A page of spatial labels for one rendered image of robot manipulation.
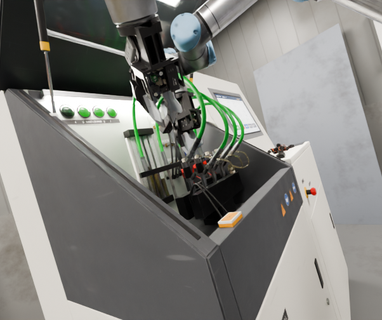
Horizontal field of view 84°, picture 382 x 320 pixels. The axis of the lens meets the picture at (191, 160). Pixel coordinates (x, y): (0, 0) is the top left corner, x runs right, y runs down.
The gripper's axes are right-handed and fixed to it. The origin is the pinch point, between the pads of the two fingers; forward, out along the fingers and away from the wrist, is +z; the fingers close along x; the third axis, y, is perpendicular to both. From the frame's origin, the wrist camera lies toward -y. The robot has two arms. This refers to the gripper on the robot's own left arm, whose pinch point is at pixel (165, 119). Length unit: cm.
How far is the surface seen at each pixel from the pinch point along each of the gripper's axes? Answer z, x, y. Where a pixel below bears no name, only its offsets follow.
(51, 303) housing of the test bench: 50, -57, -8
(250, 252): 17.8, -0.5, 28.8
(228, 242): 10.3, -4.5, 27.8
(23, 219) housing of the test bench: 28, -53, -29
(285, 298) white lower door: 35, 4, 36
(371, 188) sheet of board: 160, 170, 4
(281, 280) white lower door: 32.8, 4.8, 33.0
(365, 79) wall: 93, 229, -57
